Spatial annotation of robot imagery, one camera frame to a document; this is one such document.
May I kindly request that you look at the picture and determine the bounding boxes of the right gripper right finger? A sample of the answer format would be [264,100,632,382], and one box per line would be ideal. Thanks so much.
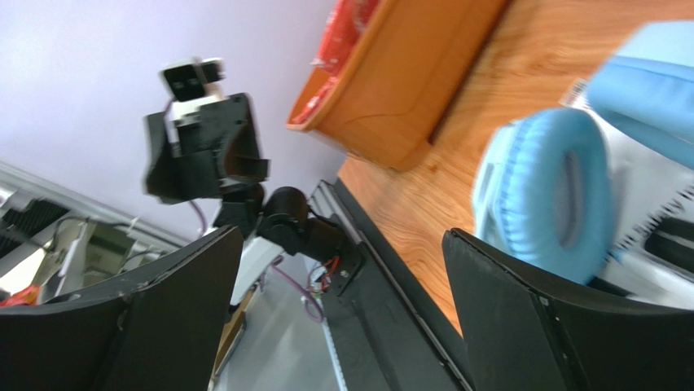
[441,228,693,390]

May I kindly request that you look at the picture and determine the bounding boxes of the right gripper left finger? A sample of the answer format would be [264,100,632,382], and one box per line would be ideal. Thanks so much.
[1,226,244,390]

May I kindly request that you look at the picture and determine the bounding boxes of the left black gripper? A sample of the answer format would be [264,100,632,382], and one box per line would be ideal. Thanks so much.
[143,93,270,204]

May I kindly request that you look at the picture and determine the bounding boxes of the red patterned trousers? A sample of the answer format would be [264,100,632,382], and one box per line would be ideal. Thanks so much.
[291,0,380,124]

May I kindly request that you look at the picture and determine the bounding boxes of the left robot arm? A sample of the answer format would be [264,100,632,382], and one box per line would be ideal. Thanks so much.
[143,93,346,305]

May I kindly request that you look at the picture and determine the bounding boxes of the blue headphones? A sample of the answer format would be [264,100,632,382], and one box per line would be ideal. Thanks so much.
[472,20,693,284]

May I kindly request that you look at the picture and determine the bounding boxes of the white pen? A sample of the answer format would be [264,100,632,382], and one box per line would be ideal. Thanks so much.
[613,248,693,297]

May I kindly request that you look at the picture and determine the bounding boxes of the orange plastic basket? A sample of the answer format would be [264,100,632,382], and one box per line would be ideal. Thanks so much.
[287,1,508,171]

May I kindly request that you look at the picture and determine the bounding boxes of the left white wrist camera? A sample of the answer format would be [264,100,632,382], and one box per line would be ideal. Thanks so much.
[159,57,226,127]

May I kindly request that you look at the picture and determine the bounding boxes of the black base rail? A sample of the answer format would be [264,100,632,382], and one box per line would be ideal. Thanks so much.
[310,180,475,390]

